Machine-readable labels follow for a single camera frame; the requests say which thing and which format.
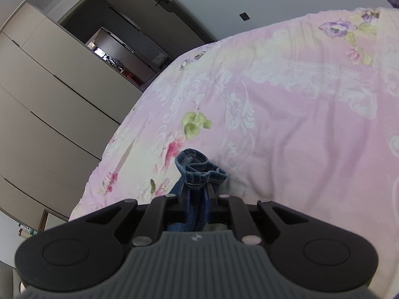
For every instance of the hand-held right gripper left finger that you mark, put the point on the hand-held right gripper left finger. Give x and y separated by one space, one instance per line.
157 215

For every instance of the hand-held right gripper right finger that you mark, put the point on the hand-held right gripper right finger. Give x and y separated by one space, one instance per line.
237 216

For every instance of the blue denim pants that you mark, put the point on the blue denim pants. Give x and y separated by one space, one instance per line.
199 174

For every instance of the white nightstand with wooden top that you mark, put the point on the white nightstand with wooden top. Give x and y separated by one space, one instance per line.
51 221

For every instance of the pink floral bedspread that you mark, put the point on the pink floral bedspread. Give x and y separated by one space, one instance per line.
280 115

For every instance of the beige wardrobe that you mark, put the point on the beige wardrobe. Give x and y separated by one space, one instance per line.
46 115

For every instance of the beige room door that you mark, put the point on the beige room door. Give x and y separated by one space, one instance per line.
162 9

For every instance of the black wall socket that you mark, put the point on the black wall socket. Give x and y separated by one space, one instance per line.
244 16

